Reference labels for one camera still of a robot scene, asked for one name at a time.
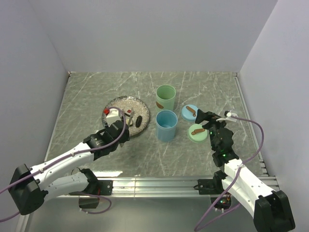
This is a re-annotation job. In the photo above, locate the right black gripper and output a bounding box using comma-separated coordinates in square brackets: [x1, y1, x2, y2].
[195, 109, 230, 151]

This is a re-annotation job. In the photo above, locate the red sushi piece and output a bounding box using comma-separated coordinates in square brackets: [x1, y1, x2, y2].
[125, 109, 132, 117]

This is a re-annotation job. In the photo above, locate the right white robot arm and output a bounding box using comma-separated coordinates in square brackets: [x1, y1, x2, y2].
[194, 109, 295, 232]

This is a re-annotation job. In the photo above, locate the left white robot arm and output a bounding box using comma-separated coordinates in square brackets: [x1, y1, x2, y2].
[8, 120, 129, 215]

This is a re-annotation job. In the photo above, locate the lower white sushi piece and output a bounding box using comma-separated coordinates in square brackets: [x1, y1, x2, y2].
[126, 118, 133, 127]

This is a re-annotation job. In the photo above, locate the speckled ceramic plate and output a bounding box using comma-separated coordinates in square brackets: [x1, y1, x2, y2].
[104, 96, 150, 137]

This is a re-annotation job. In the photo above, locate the blue cylindrical container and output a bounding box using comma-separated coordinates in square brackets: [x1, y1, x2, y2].
[155, 110, 178, 142]

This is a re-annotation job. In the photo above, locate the green cylindrical container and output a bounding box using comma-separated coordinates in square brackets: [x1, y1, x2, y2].
[155, 85, 176, 113]

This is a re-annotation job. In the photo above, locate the blue lid brown handle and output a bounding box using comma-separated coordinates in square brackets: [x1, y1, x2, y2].
[181, 104, 198, 122]

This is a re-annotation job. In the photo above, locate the green lid brown handle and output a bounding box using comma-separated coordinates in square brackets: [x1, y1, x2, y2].
[187, 124, 208, 143]

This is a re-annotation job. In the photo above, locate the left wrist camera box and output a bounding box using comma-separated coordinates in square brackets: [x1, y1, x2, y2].
[102, 108, 122, 126]

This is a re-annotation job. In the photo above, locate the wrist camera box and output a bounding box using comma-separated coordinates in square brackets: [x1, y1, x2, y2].
[216, 110, 238, 122]
[102, 108, 122, 126]

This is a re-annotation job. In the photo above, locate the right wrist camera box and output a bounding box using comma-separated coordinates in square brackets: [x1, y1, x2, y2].
[216, 110, 238, 122]

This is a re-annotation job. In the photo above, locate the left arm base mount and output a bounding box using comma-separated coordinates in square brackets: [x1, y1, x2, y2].
[69, 169, 113, 215]

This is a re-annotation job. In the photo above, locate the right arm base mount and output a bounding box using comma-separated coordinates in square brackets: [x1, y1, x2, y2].
[193, 169, 232, 208]

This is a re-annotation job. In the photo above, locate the aluminium front rail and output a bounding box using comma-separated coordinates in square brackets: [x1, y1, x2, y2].
[27, 175, 281, 199]

